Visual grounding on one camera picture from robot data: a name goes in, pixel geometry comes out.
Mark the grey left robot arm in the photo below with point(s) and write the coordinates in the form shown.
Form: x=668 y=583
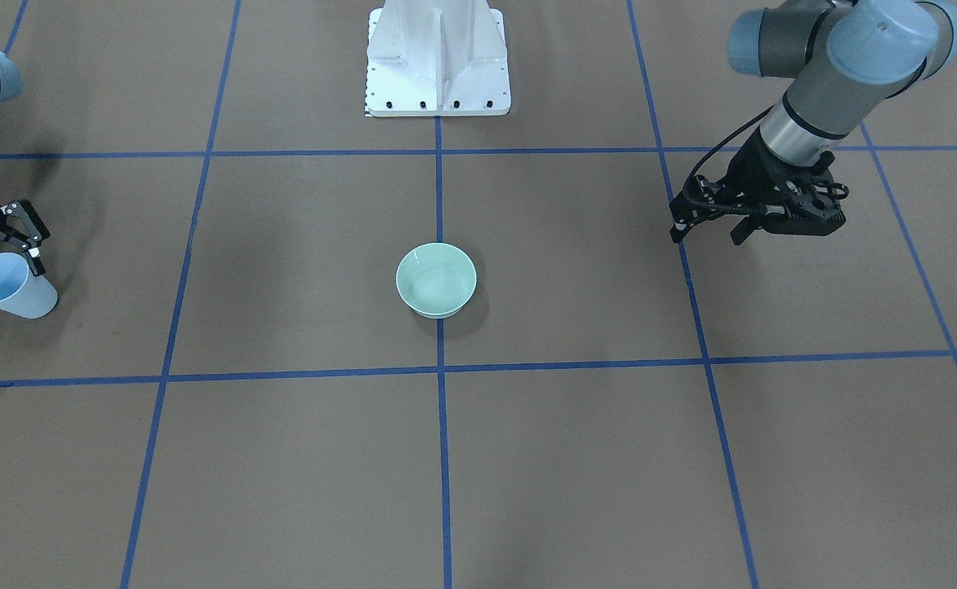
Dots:
x=842 y=59

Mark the light blue plastic cup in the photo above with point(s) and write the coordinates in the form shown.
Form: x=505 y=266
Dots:
x=23 y=294

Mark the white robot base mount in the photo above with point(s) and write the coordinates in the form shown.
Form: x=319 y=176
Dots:
x=437 y=59

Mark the mint green bowl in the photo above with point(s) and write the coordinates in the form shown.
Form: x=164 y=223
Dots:
x=436 y=280

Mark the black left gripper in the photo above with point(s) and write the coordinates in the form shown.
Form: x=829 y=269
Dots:
x=752 y=170

